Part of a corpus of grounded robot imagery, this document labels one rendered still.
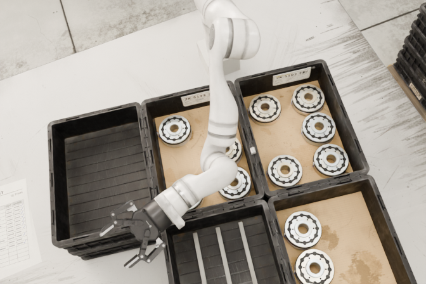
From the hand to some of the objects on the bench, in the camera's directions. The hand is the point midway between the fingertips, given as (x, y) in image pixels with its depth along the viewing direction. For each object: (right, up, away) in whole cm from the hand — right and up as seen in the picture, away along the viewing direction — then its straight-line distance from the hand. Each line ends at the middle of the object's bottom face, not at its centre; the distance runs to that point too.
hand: (114, 249), depth 102 cm
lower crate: (-9, +6, +48) cm, 49 cm away
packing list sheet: (-49, -6, +46) cm, 67 cm away
